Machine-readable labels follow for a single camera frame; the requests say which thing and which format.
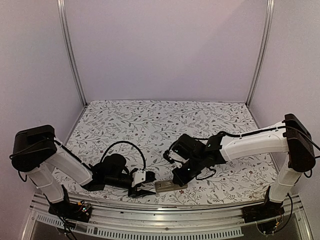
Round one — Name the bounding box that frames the floral patterned table mat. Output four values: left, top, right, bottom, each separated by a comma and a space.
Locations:
66, 100, 277, 205

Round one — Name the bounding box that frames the aluminium frame post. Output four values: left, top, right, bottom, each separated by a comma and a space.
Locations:
56, 0, 88, 108
245, 0, 275, 108

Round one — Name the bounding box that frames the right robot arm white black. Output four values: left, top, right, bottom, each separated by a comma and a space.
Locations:
171, 113, 316, 218

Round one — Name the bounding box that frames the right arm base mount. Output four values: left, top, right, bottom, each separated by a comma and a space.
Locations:
241, 186, 285, 223

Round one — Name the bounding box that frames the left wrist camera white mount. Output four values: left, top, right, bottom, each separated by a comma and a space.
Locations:
131, 169, 146, 188

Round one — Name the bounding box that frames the left camera black cable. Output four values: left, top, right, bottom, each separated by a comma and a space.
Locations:
99, 140, 147, 172

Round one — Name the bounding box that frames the right aluminium frame post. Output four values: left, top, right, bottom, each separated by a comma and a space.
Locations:
245, 0, 275, 108

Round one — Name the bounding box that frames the front aluminium rail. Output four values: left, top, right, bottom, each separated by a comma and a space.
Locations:
20, 193, 313, 240

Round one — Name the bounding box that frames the left aluminium frame post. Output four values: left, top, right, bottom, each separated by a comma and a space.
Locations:
56, 0, 88, 108

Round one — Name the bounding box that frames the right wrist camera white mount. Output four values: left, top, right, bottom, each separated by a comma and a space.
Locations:
163, 149, 185, 168

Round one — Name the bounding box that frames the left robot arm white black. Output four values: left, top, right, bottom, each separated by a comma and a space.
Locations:
9, 124, 156, 217

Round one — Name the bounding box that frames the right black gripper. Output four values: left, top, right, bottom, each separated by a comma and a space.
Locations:
171, 154, 205, 187

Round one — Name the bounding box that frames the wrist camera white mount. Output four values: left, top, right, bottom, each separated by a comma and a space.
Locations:
163, 149, 185, 168
131, 169, 146, 188

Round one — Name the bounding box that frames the white remote control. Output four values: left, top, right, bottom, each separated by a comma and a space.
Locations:
154, 180, 188, 193

